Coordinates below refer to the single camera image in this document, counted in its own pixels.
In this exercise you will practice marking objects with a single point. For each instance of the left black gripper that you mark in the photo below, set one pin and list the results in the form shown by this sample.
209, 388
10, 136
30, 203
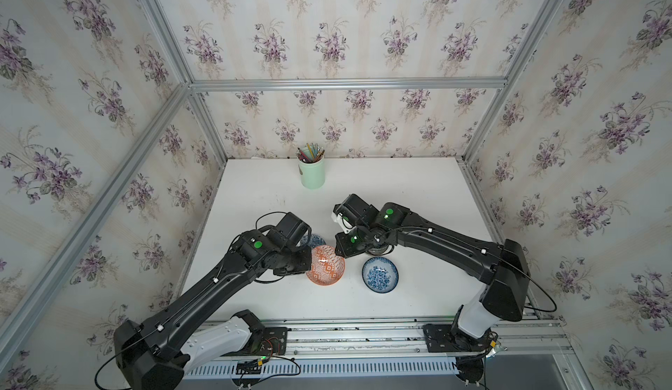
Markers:
306, 267

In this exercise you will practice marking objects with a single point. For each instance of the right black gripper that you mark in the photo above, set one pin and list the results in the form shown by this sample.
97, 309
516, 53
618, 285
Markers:
340, 247

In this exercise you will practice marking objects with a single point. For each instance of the dark navy patterned bowl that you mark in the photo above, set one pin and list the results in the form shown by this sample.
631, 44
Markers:
380, 251

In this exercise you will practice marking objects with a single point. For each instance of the orange diamond pattern bowl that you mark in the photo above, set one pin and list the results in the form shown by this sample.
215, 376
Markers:
327, 268

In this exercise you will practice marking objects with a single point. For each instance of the blue floral bowl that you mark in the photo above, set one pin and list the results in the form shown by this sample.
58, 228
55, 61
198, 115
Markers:
380, 275

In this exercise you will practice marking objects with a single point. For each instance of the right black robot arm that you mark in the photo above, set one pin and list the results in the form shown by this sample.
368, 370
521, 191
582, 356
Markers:
502, 269

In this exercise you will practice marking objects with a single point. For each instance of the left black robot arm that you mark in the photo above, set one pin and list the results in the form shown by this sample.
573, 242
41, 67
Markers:
160, 351

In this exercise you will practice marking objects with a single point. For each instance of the blue damask bowl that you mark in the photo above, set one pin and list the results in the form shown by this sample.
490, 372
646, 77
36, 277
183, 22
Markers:
312, 241

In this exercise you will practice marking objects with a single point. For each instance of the mint green utensil cup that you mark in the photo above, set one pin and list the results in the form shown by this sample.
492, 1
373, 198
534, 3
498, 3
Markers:
312, 174

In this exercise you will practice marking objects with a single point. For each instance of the colourful sticks in cup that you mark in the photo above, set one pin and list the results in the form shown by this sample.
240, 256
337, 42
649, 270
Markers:
310, 153

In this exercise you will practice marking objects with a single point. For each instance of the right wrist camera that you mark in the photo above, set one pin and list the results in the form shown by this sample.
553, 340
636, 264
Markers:
342, 221

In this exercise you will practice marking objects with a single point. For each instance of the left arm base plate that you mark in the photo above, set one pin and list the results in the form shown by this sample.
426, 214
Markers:
267, 342

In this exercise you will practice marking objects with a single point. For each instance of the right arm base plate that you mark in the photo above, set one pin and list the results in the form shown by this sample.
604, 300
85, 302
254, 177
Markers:
448, 338

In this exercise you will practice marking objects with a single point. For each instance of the aluminium front rail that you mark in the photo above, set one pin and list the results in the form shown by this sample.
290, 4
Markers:
399, 337

